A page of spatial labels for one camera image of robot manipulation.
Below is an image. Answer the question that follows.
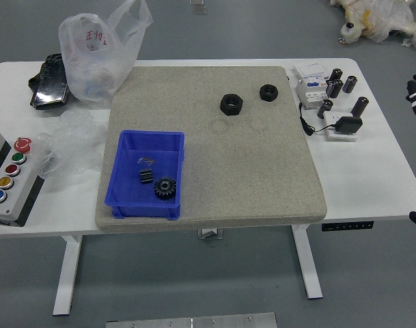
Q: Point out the large black gear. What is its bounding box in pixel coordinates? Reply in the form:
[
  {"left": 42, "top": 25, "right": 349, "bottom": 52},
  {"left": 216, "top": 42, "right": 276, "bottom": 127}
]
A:
[{"left": 153, "top": 176, "right": 178, "bottom": 203}]

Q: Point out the plastic-wrapped white bundle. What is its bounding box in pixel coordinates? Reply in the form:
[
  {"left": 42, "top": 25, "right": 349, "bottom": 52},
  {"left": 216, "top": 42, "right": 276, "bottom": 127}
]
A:
[{"left": 329, "top": 0, "right": 416, "bottom": 54}]

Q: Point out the black plastic tray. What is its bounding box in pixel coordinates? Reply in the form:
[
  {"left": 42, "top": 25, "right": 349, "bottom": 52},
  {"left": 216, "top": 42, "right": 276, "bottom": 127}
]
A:
[{"left": 28, "top": 53, "right": 72, "bottom": 111}]

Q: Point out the white switch panel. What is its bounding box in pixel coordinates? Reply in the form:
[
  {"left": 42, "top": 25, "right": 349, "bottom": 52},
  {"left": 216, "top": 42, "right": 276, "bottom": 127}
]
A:
[{"left": 292, "top": 62, "right": 333, "bottom": 80}]

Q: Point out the white circuit breaker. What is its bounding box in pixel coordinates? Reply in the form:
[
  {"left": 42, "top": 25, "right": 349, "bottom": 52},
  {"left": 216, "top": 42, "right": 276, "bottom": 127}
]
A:
[{"left": 295, "top": 77, "right": 333, "bottom": 111}]

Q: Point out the black power adapter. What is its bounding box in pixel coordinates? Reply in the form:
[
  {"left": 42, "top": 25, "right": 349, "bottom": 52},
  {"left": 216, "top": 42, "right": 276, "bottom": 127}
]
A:
[{"left": 333, "top": 115, "right": 363, "bottom": 135}]

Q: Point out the big black nut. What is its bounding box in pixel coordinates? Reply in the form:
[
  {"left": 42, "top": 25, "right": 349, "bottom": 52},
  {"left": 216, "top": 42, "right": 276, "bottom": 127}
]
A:
[{"left": 219, "top": 92, "right": 243, "bottom": 116}]

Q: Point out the black desk height controller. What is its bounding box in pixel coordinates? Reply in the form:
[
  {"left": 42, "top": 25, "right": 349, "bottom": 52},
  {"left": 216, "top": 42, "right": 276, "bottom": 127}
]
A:
[{"left": 322, "top": 221, "right": 374, "bottom": 232}]

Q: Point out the grey metal floor fixture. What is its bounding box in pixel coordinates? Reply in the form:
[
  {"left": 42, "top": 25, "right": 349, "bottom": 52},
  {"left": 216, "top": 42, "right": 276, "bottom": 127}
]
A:
[{"left": 189, "top": 0, "right": 208, "bottom": 15}]

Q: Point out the white table leg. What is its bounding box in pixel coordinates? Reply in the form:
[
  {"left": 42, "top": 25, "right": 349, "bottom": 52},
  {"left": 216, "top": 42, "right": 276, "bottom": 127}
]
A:
[
  {"left": 52, "top": 234, "right": 83, "bottom": 316},
  {"left": 291, "top": 225, "right": 323, "bottom": 301}
]

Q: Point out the small black nut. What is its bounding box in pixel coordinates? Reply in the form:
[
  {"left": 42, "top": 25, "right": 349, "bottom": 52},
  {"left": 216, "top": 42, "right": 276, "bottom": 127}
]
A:
[{"left": 259, "top": 83, "right": 279, "bottom": 103}]

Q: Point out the black adapter cord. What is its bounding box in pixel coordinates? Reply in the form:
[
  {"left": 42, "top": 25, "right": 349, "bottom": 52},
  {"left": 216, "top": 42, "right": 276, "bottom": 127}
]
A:
[{"left": 299, "top": 103, "right": 337, "bottom": 137}]

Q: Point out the grey push-button control box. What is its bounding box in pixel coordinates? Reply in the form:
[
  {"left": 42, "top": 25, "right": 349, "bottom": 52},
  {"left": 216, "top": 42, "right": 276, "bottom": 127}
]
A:
[{"left": 0, "top": 130, "right": 46, "bottom": 228}]

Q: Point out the blue plastic box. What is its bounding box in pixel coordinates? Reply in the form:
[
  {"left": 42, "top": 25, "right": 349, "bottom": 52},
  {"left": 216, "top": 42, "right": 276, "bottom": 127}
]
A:
[{"left": 104, "top": 129, "right": 186, "bottom": 221}]

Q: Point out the clear crumpled plastic wrap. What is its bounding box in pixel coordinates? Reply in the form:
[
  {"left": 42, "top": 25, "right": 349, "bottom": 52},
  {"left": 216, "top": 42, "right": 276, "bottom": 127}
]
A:
[{"left": 35, "top": 109, "right": 108, "bottom": 178}]

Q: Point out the white plastic bag red print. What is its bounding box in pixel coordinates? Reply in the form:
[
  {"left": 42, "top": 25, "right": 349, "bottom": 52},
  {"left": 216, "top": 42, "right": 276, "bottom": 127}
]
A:
[{"left": 58, "top": 0, "right": 154, "bottom": 105}]

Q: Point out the silver metal floor plate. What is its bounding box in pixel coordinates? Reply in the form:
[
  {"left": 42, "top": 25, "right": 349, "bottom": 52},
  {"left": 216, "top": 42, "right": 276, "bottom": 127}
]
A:
[{"left": 105, "top": 312, "right": 279, "bottom": 328}]

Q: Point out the grey-brown mat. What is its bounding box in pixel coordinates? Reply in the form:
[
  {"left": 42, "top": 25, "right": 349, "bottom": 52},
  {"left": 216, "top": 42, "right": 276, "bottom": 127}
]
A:
[{"left": 94, "top": 66, "right": 328, "bottom": 234}]

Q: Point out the silver metal bracket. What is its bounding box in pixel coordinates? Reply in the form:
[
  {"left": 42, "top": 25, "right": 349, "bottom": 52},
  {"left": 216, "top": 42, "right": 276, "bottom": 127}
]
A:
[{"left": 197, "top": 228, "right": 224, "bottom": 240}]

